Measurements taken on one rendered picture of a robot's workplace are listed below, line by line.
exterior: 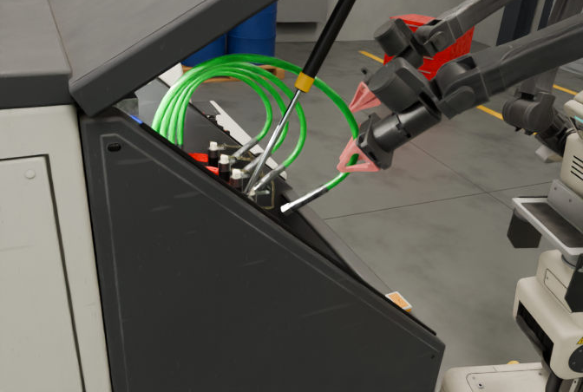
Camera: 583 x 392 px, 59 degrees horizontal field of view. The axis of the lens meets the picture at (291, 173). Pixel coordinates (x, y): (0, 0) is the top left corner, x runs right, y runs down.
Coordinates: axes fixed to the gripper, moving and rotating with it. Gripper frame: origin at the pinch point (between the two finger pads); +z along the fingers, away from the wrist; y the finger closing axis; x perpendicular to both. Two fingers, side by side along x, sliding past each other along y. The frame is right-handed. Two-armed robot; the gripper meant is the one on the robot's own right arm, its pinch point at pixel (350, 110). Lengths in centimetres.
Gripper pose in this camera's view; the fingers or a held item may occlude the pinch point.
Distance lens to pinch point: 122.6
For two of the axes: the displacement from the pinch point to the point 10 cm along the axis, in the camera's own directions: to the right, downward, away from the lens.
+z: -7.5, 6.4, 1.7
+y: -6.4, -6.3, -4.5
